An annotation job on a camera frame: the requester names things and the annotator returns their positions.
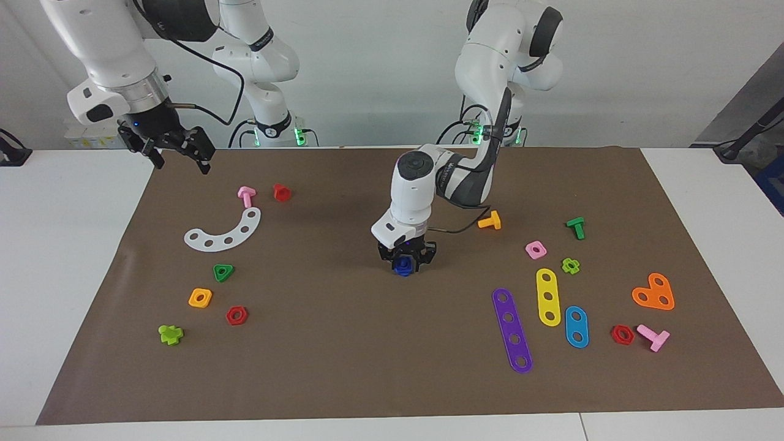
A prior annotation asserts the white box with yellow labels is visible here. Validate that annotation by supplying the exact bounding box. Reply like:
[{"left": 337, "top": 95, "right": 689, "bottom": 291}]
[{"left": 64, "top": 119, "right": 129, "bottom": 149}]

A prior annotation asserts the brown table mat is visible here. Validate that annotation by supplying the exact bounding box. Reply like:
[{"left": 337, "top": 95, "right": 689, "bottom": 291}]
[{"left": 36, "top": 146, "right": 784, "bottom": 426}]

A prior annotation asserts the white curved perforated plate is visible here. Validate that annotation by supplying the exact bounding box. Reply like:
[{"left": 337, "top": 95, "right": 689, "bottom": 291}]
[{"left": 184, "top": 207, "right": 262, "bottom": 252}]

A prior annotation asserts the purple four-hole strip plate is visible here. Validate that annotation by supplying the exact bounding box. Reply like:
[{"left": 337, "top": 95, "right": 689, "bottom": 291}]
[{"left": 492, "top": 288, "right": 533, "bottom": 374}]

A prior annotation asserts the yellow three-hole strip plate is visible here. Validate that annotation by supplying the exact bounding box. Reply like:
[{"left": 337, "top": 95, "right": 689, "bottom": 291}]
[{"left": 535, "top": 268, "right": 562, "bottom": 327}]

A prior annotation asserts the black table clamp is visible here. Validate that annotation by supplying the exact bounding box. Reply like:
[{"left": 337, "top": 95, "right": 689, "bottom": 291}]
[{"left": 0, "top": 129, "right": 32, "bottom": 167}]

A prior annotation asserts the blue two-hole strip plate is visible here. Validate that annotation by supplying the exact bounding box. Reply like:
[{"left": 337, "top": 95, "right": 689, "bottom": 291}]
[{"left": 564, "top": 306, "right": 590, "bottom": 349}]

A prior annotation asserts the orange three-hole corner plate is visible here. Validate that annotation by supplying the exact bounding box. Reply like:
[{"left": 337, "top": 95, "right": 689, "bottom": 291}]
[{"left": 631, "top": 273, "right": 676, "bottom": 311}]

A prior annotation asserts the black stand leg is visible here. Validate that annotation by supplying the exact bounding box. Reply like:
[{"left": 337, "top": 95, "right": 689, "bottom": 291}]
[{"left": 714, "top": 98, "right": 784, "bottom": 163}]

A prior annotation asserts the blue crate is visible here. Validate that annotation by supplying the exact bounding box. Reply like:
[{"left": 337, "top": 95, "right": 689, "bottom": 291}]
[{"left": 755, "top": 156, "right": 784, "bottom": 216}]

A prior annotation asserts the black right arm base cable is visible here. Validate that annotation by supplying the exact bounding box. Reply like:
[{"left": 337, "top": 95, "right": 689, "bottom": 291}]
[{"left": 228, "top": 118, "right": 258, "bottom": 149}]

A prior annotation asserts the black arm base cable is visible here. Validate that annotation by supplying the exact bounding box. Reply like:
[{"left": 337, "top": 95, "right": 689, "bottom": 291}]
[
  {"left": 436, "top": 104, "right": 492, "bottom": 146},
  {"left": 228, "top": 118, "right": 258, "bottom": 149}
]

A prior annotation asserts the black left arm base cable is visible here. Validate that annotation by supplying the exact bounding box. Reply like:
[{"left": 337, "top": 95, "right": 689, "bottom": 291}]
[{"left": 436, "top": 104, "right": 492, "bottom": 146}]

